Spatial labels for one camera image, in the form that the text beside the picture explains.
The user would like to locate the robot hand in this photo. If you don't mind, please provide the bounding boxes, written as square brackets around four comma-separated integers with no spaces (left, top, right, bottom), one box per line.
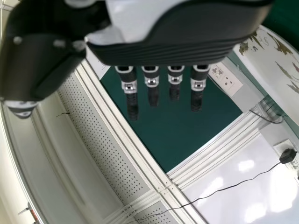
[0,0,274,121]

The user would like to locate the white socket strip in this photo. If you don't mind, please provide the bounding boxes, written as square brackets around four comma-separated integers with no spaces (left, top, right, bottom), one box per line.
[273,139,299,180]
[209,59,243,96]

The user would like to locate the black plug adapter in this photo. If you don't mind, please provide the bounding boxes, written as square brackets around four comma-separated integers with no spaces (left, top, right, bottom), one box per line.
[279,148,298,164]

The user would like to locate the perforated cable duct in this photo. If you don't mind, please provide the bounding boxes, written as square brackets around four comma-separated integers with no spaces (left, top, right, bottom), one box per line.
[56,74,178,224]

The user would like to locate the white slotted cable duct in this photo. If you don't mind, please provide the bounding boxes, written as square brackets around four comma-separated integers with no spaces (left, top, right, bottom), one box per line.
[249,97,285,123]

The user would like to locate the thin black adapter cable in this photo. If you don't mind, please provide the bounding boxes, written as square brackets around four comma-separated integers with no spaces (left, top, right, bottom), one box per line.
[134,161,285,222]

